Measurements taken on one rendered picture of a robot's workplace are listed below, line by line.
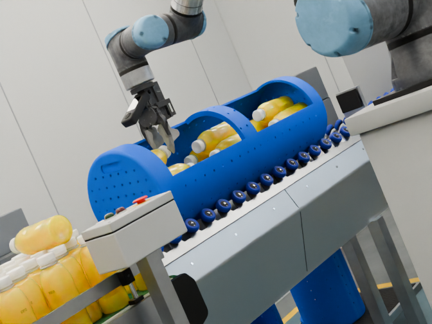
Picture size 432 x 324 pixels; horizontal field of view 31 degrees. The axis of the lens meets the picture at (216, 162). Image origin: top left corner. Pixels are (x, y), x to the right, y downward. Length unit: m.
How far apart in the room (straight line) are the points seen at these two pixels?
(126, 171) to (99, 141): 4.40
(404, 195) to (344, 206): 1.00
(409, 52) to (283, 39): 6.13
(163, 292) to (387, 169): 0.54
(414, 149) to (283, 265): 0.85
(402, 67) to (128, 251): 0.68
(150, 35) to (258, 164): 0.53
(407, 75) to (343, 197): 1.05
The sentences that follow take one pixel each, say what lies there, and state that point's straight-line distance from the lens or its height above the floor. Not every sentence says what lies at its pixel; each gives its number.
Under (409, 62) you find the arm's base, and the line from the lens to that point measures 1.65.
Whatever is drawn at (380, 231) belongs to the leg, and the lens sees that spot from 2.84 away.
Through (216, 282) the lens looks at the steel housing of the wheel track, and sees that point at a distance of 2.08.
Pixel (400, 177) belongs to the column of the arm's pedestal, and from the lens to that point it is 1.65.
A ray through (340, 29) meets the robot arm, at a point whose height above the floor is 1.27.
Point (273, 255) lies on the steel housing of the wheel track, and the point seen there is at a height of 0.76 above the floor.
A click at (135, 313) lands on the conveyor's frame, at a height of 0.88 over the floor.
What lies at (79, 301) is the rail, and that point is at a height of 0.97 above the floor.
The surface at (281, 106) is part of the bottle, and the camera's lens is 2.64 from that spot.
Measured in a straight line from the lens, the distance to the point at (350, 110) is 3.07.
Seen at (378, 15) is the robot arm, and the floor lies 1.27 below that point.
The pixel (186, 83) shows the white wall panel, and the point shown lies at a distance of 7.38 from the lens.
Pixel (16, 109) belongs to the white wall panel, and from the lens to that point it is 6.05.
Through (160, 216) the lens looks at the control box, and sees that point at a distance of 1.69.
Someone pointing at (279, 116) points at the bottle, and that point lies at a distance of 2.56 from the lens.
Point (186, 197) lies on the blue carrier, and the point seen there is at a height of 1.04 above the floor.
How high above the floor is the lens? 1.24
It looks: 4 degrees down
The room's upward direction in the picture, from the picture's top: 23 degrees counter-clockwise
